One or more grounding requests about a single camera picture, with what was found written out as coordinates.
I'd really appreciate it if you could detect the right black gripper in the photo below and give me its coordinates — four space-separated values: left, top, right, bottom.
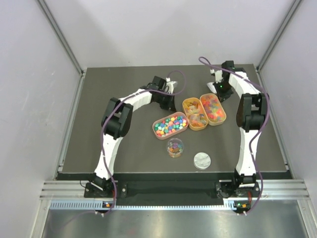
213 79 233 103

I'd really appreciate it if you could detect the pink tray of block candies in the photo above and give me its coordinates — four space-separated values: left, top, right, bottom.
152 112 189 140

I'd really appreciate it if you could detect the orange tray of star candies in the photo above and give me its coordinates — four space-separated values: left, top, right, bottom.
200 93 226 126

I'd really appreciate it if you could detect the yellow tray of popsicle candies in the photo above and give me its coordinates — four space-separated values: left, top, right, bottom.
182 98 209 131

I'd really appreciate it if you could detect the silver metal scoop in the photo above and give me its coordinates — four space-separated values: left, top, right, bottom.
207 82 217 95

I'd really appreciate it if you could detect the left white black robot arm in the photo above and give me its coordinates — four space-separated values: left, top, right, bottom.
85 76 178 198

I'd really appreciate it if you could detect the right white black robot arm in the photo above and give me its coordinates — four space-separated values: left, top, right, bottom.
213 60 268 196

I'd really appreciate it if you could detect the clear round plastic jar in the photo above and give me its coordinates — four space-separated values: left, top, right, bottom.
166 138 184 158

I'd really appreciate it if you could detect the clear round jar lid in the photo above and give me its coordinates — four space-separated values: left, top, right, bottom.
194 152 211 170

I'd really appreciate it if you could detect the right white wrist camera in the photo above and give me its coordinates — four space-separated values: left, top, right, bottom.
210 69 223 83

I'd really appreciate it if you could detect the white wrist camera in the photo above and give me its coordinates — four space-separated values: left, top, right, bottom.
164 77 178 94
210 69 223 83

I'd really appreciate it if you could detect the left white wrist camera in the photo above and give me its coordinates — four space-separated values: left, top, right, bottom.
164 77 178 94

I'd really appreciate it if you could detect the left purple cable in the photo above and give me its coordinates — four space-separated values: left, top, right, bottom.
94 70 187 216

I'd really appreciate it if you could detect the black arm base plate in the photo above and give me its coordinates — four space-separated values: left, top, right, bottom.
84 180 259 199

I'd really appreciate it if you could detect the slotted cable duct rail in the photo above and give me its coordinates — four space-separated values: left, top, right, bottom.
50 200 248 211

